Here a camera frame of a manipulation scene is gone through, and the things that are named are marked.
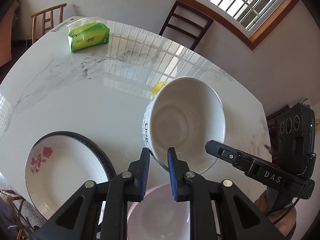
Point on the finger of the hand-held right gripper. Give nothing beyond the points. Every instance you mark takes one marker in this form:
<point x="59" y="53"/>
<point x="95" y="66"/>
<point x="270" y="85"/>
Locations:
<point x="225" y="153"/>

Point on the person's right hand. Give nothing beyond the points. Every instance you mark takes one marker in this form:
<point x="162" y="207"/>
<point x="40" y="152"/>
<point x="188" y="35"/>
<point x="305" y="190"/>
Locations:
<point x="282" y="222"/>

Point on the yellow round sticker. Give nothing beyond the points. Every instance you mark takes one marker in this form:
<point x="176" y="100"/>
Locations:
<point x="158" y="88"/>

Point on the cream bowl with rabbit print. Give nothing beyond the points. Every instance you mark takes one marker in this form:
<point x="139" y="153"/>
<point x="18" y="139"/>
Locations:
<point x="185" y="120"/>

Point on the light wooden chair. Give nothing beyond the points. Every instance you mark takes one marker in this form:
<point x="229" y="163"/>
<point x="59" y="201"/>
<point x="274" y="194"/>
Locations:
<point x="47" y="11"/>

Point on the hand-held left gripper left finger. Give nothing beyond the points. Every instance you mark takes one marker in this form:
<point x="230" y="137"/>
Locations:
<point x="143" y="177"/>

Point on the pink bowl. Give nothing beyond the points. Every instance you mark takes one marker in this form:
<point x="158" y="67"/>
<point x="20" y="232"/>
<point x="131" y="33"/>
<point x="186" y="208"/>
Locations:
<point x="157" y="215"/>

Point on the green tissue pack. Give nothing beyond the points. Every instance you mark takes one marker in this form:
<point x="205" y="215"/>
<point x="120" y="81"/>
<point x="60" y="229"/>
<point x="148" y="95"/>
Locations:
<point x="87" y="37"/>

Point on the white barcode label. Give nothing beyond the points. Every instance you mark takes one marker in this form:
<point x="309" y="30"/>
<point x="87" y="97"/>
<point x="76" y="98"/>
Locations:
<point x="61" y="26"/>

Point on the barred window with brown frame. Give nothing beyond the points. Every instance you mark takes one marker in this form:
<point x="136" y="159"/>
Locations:
<point x="250" y="2"/>

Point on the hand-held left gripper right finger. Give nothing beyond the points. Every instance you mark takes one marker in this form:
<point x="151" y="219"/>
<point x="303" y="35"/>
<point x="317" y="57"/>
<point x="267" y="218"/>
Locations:
<point x="172" y="177"/>

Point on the large blue floral plate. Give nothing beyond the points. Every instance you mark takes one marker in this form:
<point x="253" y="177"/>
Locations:
<point x="106" y="158"/>

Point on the dark wooden chair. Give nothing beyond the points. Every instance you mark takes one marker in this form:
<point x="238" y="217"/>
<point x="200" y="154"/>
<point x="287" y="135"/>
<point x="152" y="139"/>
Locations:
<point x="190" y="13"/>

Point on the white plate with red flower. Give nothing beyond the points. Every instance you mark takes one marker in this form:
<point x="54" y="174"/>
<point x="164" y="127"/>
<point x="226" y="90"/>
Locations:
<point x="62" y="175"/>

